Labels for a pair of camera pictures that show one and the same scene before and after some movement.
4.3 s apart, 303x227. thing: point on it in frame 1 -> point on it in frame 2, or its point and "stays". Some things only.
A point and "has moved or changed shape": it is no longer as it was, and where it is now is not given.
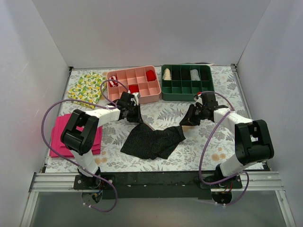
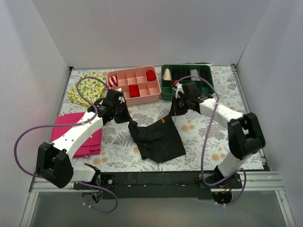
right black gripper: (194, 113) -> (177, 108)
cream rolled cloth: (166, 75) stays
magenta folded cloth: (58, 124) stays
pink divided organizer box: (146, 78) stays
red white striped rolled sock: (113, 83) stays
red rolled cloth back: (150, 75) stays
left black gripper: (133, 113) -> (121, 113)
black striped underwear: (144, 141) has moved or changed shape
